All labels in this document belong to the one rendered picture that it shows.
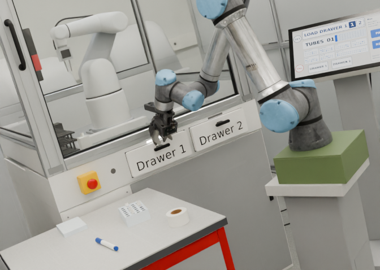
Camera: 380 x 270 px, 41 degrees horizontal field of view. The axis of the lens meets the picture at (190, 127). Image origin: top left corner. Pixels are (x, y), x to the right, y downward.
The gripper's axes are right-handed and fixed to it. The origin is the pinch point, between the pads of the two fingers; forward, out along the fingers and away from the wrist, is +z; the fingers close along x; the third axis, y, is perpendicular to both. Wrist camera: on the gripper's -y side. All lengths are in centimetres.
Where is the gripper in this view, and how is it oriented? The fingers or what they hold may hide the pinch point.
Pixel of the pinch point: (159, 139)
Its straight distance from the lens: 212.2
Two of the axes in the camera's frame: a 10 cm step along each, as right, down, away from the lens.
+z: -0.8, 7.4, 6.7
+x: 8.3, -3.2, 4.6
